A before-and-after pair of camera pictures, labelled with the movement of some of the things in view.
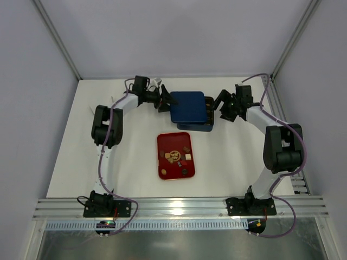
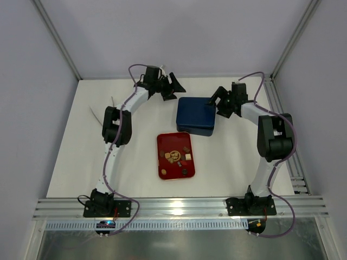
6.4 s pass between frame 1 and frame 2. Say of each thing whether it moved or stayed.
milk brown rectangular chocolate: stayed
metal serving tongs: stayed
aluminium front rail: stayed
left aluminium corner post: stayed
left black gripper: moved
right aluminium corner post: stayed
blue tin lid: moved
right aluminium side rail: stayed
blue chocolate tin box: moved
